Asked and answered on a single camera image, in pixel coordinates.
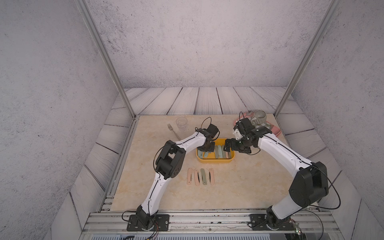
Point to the sage folding knife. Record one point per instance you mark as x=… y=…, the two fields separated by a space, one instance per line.
x=220 y=152

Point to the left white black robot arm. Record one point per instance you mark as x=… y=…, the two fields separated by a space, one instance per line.
x=168 y=164

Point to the olive green folding knife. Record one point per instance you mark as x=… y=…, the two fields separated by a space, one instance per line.
x=204 y=177

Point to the clear drinking glass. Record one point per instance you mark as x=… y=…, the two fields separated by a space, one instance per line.
x=182 y=124

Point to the yellow plastic storage box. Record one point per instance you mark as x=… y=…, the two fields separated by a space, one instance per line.
x=211 y=158

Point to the left aluminium frame post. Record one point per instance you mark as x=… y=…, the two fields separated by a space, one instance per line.
x=90 y=23

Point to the right aluminium frame post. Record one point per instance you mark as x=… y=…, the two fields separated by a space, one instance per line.
x=316 y=39

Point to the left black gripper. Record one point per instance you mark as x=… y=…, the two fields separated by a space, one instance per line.
x=211 y=150

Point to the aluminium front rail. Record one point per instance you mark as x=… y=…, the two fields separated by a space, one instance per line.
x=245 y=224

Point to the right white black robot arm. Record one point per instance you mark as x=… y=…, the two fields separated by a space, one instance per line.
x=310 y=180

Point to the grey green folding knife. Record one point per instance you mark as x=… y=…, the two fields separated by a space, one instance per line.
x=216 y=152

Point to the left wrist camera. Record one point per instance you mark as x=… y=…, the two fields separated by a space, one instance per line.
x=213 y=132

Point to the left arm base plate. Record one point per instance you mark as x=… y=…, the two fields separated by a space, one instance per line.
x=156 y=223

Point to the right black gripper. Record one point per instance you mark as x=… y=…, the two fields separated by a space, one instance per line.
x=233 y=147

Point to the silver metal fork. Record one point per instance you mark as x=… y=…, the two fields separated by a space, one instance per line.
x=172 y=130

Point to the pink cutting board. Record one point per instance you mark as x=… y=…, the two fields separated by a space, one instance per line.
x=275 y=129

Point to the aluminium frame post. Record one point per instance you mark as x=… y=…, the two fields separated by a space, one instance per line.
x=90 y=23
x=316 y=39

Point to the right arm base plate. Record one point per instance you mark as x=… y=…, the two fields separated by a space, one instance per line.
x=264 y=222

